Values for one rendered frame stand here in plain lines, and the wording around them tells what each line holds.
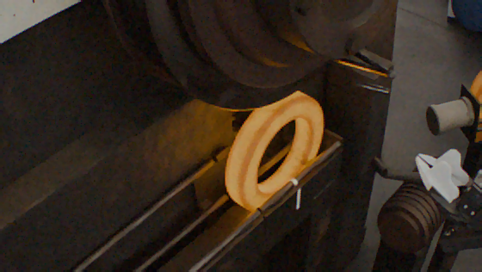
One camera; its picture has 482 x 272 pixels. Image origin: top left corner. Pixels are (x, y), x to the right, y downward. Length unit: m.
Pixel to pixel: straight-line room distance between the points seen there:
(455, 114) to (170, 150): 0.57
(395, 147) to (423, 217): 0.98
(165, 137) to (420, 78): 1.83
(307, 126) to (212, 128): 0.15
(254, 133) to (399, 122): 1.46
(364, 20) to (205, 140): 0.30
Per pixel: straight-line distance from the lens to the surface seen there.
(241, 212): 0.91
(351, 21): 0.65
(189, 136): 0.79
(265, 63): 0.63
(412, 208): 1.12
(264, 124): 0.78
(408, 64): 2.56
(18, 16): 0.59
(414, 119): 2.24
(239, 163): 0.79
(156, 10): 0.52
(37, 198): 0.67
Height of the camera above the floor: 1.32
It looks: 39 degrees down
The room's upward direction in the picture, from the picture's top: 2 degrees counter-clockwise
